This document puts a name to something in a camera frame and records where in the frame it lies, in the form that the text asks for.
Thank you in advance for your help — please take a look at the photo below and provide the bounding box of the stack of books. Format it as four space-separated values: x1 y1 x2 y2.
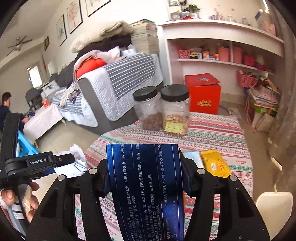
131 19 159 55

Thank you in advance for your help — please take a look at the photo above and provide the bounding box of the person's left hand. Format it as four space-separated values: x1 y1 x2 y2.
1 182 40 223

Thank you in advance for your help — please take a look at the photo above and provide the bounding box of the red gift box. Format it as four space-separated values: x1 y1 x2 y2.
185 73 221 114

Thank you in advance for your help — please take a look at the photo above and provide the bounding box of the jar with nuts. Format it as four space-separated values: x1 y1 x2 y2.
161 84 190 136

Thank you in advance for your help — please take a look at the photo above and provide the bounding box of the pink basket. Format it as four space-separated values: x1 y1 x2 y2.
236 70 257 88

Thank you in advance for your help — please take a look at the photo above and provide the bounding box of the stack of papers in rack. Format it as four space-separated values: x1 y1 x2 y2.
245 77 281 133

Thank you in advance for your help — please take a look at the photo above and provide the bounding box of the jar with brown snacks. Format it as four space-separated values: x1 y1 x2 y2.
133 86 163 131

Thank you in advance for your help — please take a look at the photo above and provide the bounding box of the grey sofa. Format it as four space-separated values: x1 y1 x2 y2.
49 60 165 136

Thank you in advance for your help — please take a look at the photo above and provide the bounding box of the white tissue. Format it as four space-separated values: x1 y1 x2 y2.
54 143 89 178

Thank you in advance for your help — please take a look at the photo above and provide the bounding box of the white pink bookshelf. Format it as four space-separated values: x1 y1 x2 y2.
159 20 285 104

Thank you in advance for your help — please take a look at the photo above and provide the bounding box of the ceiling fan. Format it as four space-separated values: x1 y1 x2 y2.
7 35 32 56

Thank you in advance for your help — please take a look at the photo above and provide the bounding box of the yellow snack packet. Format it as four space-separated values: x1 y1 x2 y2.
200 150 231 178

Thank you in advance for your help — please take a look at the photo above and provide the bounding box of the blue toothpaste box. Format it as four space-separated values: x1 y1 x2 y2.
106 144 185 240

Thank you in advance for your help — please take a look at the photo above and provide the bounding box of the orange cushion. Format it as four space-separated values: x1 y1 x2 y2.
75 58 107 78

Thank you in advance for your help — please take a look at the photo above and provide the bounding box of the seated person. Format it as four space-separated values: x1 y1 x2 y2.
0 92 29 133

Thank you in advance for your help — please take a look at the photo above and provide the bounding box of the framed picture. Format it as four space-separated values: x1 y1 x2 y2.
67 0 83 33

